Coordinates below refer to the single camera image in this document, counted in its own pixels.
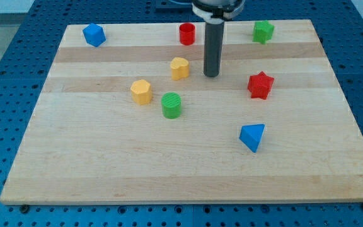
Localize yellow heart block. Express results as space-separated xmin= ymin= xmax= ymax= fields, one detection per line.
xmin=170 ymin=57 xmax=190 ymax=81

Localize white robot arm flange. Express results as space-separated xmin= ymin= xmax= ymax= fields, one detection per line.
xmin=192 ymin=0 xmax=246 ymax=24

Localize green cylinder block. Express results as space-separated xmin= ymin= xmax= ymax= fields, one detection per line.
xmin=161 ymin=92 xmax=182 ymax=119

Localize yellow hexagon block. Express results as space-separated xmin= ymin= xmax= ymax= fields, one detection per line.
xmin=130 ymin=79 xmax=153 ymax=105

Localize blue triangle block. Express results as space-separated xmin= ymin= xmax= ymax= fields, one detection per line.
xmin=239 ymin=124 xmax=265 ymax=153

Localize red star block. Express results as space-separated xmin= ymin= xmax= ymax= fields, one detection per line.
xmin=248 ymin=71 xmax=274 ymax=100

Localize red cylinder block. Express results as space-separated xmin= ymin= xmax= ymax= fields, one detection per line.
xmin=179 ymin=23 xmax=195 ymax=45

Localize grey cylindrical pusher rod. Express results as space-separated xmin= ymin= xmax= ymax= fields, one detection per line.
xmin=204 ymin=21 xmax=224 ymax=78

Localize green star block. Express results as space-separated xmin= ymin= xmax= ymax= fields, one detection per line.
xmin=253 ymin=20 xmax=275 ymax=44

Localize blue cube block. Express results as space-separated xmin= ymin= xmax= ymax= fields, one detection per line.
xmin=83 ymin=23 xmax=106 ymax=47

